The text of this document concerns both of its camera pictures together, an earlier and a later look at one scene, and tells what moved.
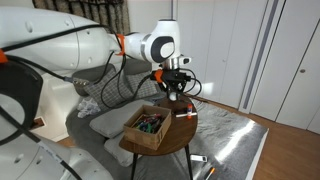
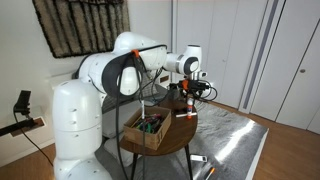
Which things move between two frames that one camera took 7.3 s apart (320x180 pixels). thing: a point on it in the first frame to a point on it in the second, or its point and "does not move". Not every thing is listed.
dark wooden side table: [183, 125] does not move
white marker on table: [185, 115] does not move
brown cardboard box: [147, 126] does not move
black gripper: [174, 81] to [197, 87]
